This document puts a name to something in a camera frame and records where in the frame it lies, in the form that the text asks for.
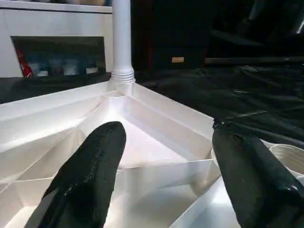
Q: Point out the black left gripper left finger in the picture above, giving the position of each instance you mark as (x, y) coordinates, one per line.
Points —
(88, 180)

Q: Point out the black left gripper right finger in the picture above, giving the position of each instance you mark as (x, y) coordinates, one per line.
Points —
(256, 180)

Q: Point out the black plastic mat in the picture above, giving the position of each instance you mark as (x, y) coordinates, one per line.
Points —
(228, 90)

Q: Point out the white cabinet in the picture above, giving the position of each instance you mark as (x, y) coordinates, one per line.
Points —
(47, 23)

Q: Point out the black cabinet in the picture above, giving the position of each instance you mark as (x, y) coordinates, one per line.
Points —
(166, 33)

